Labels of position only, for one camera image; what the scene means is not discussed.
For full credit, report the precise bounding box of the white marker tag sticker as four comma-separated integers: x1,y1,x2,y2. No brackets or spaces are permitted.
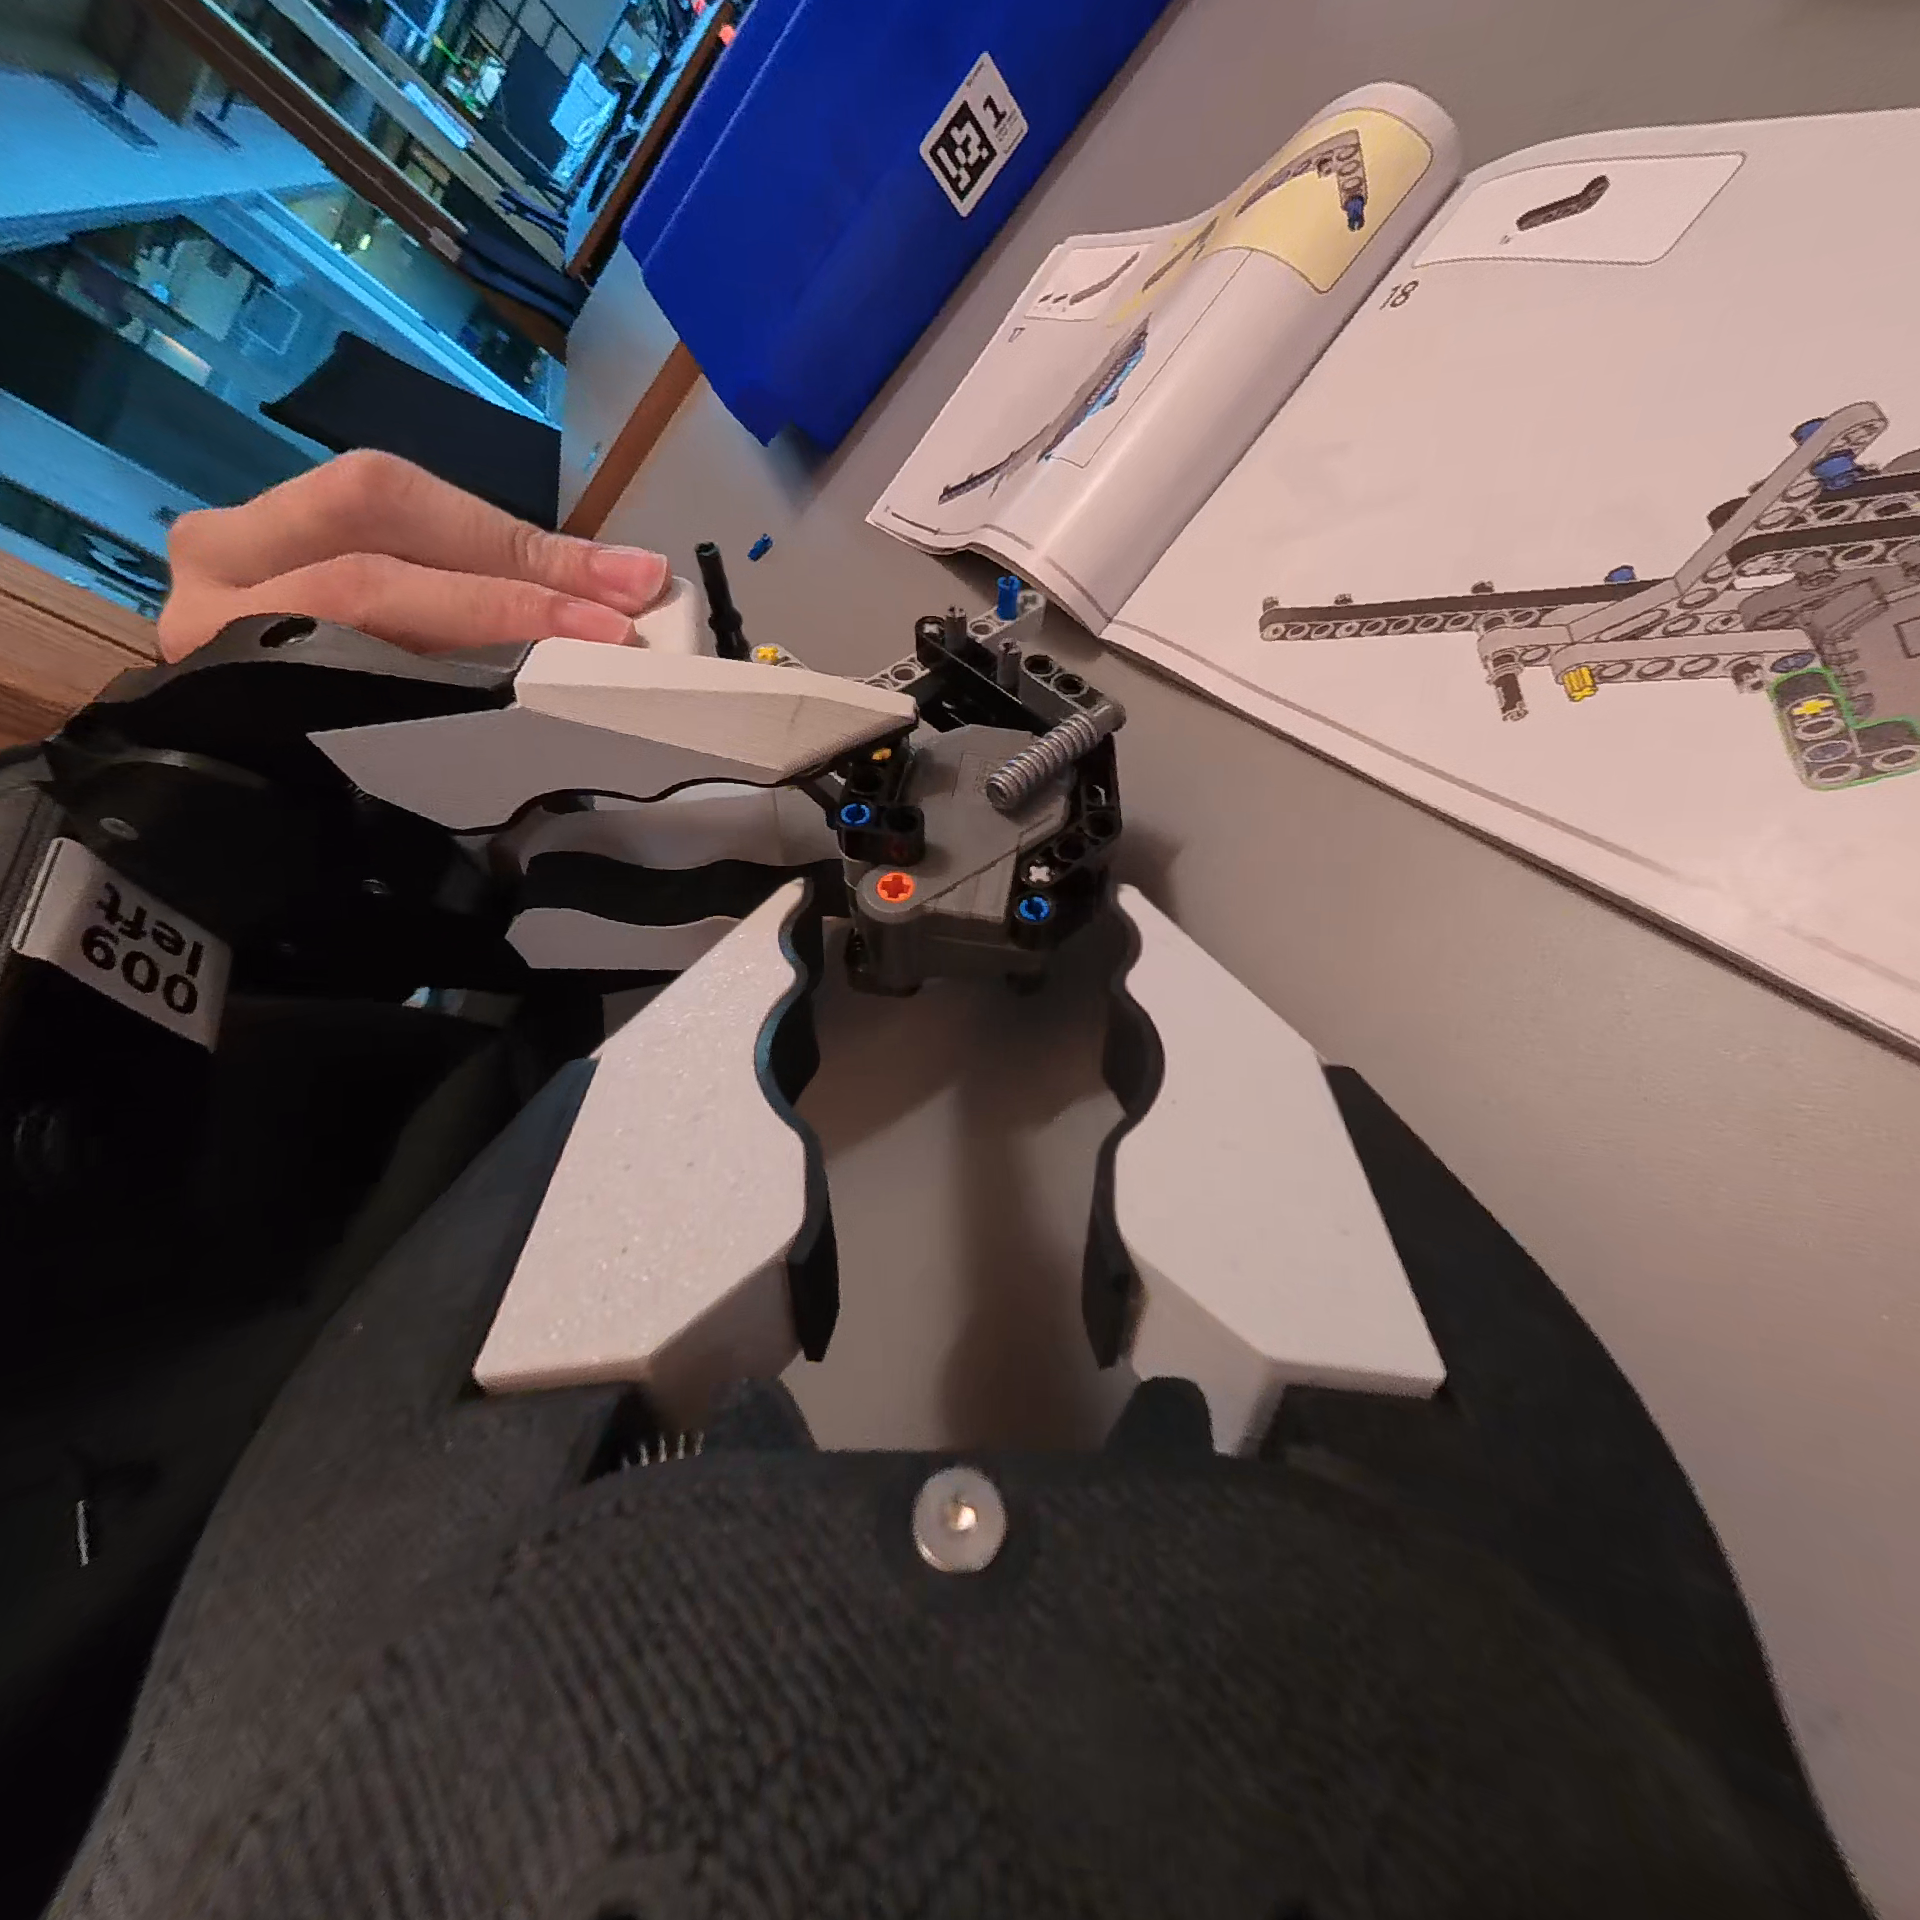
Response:
920,51,1028,222

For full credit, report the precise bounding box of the open instruction booklet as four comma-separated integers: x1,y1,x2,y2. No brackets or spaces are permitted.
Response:
867,83,1920,1055

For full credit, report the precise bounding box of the wooden board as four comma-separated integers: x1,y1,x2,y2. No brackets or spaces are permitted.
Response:
0,549,165,711

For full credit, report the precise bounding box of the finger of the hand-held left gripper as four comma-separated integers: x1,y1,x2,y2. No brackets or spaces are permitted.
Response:
307,575,922,837
487,785,847,980

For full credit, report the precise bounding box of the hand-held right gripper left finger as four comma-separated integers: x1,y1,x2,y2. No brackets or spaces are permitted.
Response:
472,877,840,1400

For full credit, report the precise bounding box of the blue plastic bin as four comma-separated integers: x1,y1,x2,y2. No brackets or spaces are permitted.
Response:
620,0,1175,453

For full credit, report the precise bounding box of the person's left hand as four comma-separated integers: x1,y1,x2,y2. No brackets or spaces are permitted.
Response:
156,448,672,662

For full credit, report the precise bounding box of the grey black toy brick model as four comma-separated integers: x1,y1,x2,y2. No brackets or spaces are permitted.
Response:
751,575,1130,1000

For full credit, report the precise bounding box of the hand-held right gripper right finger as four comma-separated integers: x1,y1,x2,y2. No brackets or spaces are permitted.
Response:
1079,885,1450,1460

